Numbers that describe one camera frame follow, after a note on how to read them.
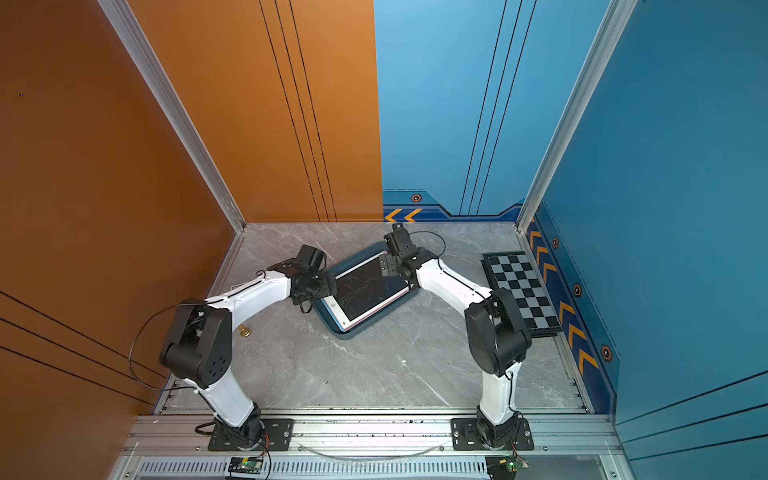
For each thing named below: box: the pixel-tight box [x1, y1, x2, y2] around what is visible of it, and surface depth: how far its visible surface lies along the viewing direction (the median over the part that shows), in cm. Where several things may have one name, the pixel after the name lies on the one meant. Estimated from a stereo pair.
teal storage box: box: [314, 242, 420, 340], surface depth 97 cm
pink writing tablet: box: [321, 251, 412, 332], surface depth 98 cm
